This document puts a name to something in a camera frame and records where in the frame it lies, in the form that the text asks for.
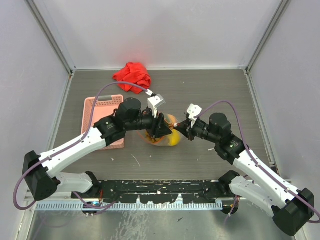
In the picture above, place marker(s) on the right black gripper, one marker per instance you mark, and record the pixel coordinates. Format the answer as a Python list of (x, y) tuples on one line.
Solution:
[(185, 127)]

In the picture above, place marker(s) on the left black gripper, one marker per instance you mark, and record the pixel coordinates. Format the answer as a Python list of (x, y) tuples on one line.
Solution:
[(158, 127)]

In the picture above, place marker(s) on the yellow pear fruit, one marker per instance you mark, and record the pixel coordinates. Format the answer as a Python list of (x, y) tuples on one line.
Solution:
[(174, 138)]

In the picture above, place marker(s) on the clear zip top bag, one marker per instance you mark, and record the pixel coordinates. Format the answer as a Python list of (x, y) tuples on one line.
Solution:
[(170, 120)]

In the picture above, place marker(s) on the pink perforated plastic basket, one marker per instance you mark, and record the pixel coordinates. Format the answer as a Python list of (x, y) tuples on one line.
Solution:
[(104, 107)]

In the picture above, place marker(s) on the bunch of brown longans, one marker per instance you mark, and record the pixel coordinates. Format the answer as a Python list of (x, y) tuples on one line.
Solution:
[(152, 140)]

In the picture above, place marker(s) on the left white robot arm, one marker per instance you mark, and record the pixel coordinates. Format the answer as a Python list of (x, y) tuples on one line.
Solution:
[(43, 173)]

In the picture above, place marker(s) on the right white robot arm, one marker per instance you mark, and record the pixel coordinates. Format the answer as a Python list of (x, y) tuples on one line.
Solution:
[(290, 207)]

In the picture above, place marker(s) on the crumpled red cloth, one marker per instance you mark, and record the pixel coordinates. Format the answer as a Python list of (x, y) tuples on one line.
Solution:
[(135, 73)]

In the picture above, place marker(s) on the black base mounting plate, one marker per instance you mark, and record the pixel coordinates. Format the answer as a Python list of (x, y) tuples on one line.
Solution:
[(159, 191)]

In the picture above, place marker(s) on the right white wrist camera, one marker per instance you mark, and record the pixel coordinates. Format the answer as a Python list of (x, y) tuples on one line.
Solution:
[(192, 113)]

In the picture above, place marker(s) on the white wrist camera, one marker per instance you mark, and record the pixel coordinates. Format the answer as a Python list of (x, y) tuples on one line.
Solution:
[(154, 101), (192, 113)]

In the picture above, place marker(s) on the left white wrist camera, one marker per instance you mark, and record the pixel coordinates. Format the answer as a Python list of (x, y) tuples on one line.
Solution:
[(154, 101)]

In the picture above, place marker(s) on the grey slotted cable duct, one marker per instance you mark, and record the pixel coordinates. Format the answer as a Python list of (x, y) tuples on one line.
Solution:
[(176, 206)]

